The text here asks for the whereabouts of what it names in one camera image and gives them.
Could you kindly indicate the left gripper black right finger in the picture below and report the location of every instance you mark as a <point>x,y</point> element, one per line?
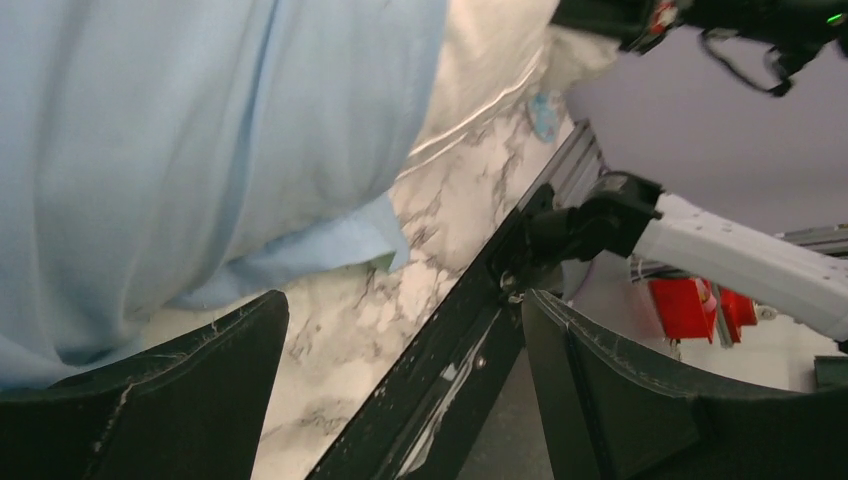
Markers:
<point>612,408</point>

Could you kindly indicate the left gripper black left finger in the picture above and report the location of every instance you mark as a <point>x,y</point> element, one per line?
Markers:
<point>190,408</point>

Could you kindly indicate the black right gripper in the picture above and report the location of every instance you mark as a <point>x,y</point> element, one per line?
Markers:
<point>640,25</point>

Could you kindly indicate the light blue pillowcase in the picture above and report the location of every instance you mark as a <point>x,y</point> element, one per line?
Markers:
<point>190,153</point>

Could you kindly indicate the white pillow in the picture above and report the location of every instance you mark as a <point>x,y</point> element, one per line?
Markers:
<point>495,54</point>

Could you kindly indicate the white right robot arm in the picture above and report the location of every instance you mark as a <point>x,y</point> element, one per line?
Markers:
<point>627,215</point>

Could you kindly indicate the red clamp blocks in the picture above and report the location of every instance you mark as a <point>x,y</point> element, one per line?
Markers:
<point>688,309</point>

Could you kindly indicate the small blue white packet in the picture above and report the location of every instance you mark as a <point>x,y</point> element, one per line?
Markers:
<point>543,114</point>

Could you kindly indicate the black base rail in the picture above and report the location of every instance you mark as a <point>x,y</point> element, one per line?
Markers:
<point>425,415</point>

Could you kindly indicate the aluminium table edge frame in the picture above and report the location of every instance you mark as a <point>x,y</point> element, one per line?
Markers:
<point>571,170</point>

